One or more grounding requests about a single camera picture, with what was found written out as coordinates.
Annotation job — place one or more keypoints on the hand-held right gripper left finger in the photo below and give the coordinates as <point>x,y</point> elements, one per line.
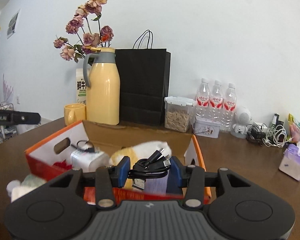
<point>123,172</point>

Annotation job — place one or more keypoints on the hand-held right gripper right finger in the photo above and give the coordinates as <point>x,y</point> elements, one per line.
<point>176,172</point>

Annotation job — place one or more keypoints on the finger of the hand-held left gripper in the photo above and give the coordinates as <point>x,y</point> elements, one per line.
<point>27,118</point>

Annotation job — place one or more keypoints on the navy zip pouch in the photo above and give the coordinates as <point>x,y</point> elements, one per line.
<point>173,188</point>

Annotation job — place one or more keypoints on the purple woven pouch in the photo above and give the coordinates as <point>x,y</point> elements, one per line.
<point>152,186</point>

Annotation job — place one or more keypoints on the yellow white plush toy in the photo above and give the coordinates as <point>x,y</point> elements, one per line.
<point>140,150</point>

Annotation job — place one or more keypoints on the clear plastic jar white lid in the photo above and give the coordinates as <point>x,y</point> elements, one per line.
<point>90,161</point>

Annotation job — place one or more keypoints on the red orange cardboard box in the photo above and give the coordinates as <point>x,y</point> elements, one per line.
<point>100,135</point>

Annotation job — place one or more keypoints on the dark red cloth pouch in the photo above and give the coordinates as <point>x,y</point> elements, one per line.
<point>62,165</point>

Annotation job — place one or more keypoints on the yellow mug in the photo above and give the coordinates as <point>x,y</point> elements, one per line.
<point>75,113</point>

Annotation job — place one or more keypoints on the clear food container with nuts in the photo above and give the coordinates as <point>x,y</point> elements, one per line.
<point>177,120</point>

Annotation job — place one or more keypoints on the white printed tin box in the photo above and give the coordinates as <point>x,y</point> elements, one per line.
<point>206,128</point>

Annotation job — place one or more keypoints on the white milk carton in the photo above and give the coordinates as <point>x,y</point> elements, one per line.
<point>81,87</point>

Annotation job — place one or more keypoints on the white robot-shaped speaker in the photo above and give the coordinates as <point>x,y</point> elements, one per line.
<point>242,120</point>

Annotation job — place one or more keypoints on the black paper bag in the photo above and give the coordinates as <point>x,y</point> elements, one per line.
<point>142,87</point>

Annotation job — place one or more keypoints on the dried rose bouquet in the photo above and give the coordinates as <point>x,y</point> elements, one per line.
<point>90,37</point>

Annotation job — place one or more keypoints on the purple tissue pack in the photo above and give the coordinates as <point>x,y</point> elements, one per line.
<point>293,162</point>

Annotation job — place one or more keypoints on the yellow snack packet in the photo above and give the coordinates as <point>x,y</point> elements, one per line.
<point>298,130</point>

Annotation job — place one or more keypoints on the white wall socket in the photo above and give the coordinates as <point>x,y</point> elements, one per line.
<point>18,99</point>

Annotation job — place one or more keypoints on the purple plant wall decal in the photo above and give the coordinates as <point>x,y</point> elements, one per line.
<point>8,90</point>

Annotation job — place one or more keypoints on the paper wall notice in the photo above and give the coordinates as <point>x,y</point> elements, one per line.
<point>13,23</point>

